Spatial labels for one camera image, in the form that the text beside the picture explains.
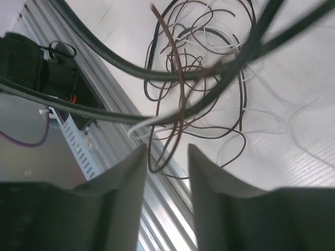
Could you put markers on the white slotted cable duct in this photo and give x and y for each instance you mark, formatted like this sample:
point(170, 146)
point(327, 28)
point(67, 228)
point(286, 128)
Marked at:
point(79, 146)

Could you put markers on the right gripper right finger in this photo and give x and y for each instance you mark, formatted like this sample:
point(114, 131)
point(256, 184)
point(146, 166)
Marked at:
point(230, 214)

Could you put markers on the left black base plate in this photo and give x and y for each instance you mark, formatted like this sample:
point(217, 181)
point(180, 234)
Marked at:
point(48, 70)

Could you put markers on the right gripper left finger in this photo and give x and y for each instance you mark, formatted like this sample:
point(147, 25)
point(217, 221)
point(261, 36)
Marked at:
point(100, 214)

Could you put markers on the aluminium mounting rail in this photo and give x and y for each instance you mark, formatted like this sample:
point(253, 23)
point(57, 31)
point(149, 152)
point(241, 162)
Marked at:
point(166, 221)

